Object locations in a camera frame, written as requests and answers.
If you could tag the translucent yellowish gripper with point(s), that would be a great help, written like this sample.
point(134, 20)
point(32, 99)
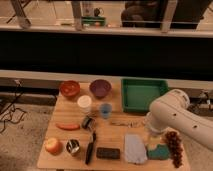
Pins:
point(153, 141)

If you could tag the black eraser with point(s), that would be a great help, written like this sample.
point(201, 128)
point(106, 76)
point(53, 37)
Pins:
point(108, 153)

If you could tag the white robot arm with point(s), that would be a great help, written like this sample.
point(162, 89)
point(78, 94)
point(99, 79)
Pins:
point(170, 110)

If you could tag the purple bowl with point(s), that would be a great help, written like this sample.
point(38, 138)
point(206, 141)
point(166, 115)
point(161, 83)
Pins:
point(100, 88)

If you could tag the red bowl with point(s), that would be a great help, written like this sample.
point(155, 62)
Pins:
point(69, 88)

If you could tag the green sponge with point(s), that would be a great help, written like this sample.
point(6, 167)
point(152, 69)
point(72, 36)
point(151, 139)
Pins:
point(161, 152)

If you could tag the grey blue cloth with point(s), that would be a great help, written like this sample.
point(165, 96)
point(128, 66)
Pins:
point(134, 149)

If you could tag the dark red grapes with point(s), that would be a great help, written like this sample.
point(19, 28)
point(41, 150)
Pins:
point(174, 144)

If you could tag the green plastic tray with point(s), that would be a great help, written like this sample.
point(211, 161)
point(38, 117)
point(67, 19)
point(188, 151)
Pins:
point(137, 94)

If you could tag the blue plastic cup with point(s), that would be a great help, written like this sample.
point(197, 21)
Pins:
point(105, 110)

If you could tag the wooden table board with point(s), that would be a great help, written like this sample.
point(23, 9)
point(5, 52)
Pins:
point(66, 111)

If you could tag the small metal can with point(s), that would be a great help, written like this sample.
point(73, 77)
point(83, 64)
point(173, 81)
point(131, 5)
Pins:
point(88, 123)

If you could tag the white cup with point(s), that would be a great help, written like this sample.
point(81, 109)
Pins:
point(85, 103)

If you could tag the silver metal cup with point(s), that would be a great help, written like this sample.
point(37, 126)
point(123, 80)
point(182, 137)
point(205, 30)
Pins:
point(73, 147)

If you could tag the orange carrot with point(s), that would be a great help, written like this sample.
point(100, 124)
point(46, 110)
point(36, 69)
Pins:
point(68, 127)

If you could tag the red apple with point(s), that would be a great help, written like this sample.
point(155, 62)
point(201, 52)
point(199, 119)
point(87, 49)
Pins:
point(53, 146)

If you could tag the person in dark clothes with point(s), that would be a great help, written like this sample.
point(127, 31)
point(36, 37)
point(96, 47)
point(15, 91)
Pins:
point(149, 13)

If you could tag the green box in background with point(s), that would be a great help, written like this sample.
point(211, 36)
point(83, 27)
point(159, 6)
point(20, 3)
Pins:
point(93, 21)

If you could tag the black handled knife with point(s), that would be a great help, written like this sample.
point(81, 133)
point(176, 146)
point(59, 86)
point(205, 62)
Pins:
point(90, 148)

